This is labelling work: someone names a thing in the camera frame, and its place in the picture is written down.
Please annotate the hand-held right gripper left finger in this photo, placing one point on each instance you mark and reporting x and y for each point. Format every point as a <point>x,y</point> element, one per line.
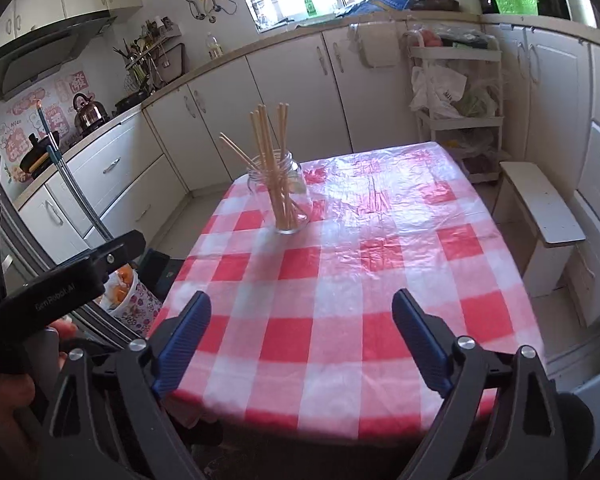
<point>182,345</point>

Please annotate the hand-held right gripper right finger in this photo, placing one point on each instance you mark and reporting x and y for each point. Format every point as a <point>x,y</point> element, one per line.
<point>420,340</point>

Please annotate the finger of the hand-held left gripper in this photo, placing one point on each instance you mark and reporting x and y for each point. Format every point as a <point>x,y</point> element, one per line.
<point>117,250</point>

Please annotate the clear glass jar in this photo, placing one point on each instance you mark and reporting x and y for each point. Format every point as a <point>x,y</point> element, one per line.
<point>292,220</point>

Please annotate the bunch of wooden chopsticks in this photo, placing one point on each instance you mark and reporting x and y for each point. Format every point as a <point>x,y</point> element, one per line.
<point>284,205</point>

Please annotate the person's left hand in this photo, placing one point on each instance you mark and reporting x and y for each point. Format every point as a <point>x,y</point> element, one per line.
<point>5,405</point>

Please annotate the plastic bag of oranges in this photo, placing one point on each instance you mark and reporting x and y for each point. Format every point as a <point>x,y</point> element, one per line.
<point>120,275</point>

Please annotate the dark blue box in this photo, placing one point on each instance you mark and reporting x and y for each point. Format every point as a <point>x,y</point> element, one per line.
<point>160,272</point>

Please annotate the floral print bin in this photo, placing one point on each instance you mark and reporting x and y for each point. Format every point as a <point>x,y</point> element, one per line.
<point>140,305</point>

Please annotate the red white checked tablecloth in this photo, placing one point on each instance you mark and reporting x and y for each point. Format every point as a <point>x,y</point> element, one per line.
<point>330,310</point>

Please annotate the mop pole with blue joint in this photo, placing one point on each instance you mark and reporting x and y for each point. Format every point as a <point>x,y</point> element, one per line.
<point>55,157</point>

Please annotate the black cooking pot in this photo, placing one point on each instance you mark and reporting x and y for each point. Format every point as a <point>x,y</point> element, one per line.
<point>37,155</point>

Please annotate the stainless steel kettle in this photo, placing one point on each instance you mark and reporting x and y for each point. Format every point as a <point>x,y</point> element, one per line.
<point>87,115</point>

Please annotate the black wok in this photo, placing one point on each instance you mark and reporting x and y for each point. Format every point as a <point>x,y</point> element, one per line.
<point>130,101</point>

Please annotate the red white checkered tablecloth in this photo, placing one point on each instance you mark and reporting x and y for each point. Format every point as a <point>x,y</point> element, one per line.
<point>380,195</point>

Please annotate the white step stool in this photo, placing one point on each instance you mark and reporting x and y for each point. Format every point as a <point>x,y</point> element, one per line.
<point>545,205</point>

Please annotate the range hood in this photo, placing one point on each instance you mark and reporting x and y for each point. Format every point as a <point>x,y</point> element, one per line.
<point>45,55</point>

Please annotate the clear plastic bottle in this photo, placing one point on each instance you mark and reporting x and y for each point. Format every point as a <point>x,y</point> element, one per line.
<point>213,47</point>

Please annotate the white base cabinets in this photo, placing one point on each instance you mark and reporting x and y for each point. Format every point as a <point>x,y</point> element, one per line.
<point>290,90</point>

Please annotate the green vegetable bag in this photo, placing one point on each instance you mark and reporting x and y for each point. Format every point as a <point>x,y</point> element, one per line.
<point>475,102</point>

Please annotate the white plastic bag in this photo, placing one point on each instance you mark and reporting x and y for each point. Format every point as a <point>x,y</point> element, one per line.
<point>437,90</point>

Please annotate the white rolling trolley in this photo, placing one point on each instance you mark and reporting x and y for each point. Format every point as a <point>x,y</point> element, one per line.
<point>455,53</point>

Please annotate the red tomatoes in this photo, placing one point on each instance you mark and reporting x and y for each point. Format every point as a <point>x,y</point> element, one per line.
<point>430,38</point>

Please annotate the green soap bottle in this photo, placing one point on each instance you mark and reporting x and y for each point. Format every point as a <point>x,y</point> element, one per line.
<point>311,6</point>

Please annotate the blue plastic bag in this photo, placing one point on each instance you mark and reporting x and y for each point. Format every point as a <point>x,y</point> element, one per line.
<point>375,2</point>

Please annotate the green plastic basket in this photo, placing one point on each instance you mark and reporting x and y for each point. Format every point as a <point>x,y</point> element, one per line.
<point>514,2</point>

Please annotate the pink wall stickers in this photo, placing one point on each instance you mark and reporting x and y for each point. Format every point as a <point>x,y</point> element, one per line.
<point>60,90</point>

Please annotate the wall utensil rack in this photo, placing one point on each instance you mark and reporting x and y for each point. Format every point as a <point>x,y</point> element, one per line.
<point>145,60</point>

